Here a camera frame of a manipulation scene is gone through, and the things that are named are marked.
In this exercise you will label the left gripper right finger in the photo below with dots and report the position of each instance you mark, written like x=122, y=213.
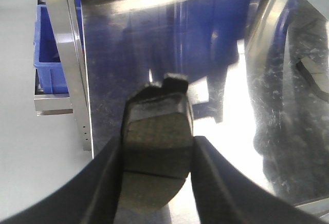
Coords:
x=224, y=195

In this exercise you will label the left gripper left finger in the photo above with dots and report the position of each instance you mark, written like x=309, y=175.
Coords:
x=90, y=197

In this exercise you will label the brake pad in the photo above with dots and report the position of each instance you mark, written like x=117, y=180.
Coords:
x=157, y=141

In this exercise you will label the stainless steel roller rack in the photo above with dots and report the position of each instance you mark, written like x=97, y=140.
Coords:
x=248, y=64

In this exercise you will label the small blue bin under rack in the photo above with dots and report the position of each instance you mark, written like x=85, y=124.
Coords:
x=46, y=57

